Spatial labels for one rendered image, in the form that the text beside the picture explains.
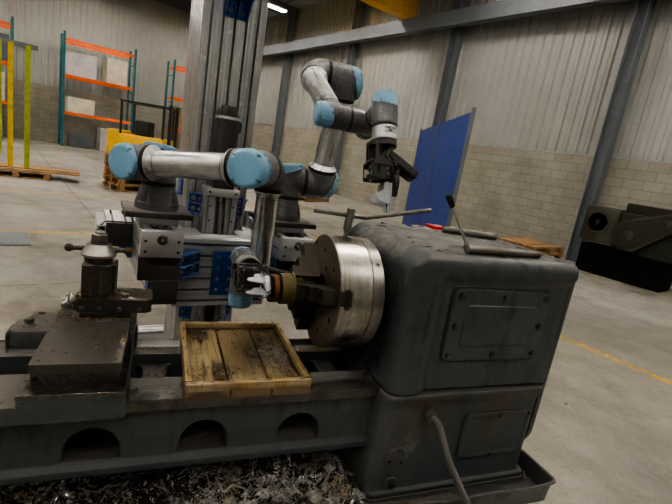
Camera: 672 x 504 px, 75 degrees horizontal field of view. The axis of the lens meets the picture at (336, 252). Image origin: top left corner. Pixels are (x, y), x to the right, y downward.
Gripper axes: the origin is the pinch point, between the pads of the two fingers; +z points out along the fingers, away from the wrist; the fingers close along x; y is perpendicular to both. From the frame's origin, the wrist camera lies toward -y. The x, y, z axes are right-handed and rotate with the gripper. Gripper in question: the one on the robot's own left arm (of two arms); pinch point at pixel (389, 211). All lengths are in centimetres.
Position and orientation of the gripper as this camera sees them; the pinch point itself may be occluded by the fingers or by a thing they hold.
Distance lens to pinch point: 127.7
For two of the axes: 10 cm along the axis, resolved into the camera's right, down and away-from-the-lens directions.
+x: 3.9, -0.9, -9.2
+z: -0.3, 9.9, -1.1
